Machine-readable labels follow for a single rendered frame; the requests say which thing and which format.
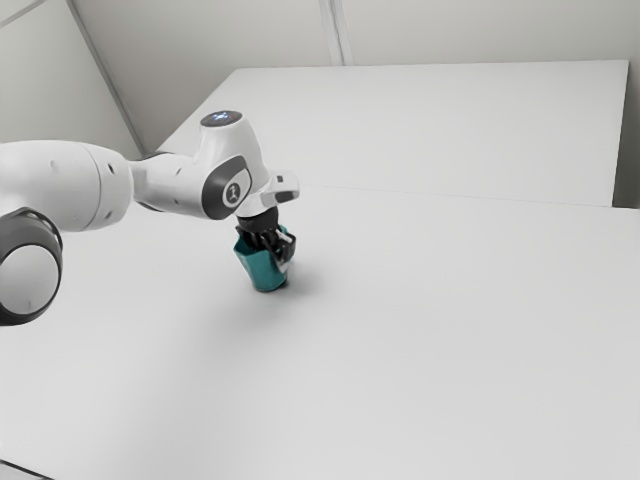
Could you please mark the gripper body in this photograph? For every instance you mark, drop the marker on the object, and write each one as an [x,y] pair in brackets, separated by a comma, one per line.
[258,226]

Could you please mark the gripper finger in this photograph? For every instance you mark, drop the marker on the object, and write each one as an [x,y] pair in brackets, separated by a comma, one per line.
[283,257]

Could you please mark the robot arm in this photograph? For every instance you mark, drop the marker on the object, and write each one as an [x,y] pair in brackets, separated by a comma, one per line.
[165,185]

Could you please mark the teal faceted mug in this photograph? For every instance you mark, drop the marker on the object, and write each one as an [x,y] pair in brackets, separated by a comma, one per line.
[260,270]

